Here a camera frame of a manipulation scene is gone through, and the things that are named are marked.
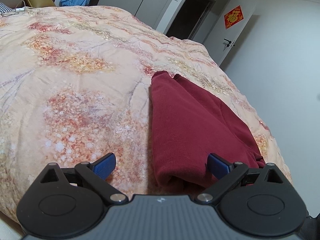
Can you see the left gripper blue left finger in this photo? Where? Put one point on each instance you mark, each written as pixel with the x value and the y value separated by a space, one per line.
pixel 94 175

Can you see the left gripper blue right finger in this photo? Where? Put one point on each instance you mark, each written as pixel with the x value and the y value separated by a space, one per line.
pixel 228 175

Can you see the dark red knitted garment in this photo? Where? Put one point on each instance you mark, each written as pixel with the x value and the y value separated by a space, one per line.
pixel 188 124

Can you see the peach floral bed quilt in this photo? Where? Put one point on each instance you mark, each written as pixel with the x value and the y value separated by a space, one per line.
pixel 75 85

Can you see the white room door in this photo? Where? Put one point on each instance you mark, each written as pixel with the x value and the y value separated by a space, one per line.
pixel 214 40

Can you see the red diamond door decoration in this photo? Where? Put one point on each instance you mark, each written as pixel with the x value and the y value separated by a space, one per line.
pixel 233 17

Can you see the checkered blue white pillow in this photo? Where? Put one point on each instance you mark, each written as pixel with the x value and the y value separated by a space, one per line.
pixel 5 10

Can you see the black door handle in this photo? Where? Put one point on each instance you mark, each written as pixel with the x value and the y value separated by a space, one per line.
pixel 228 44

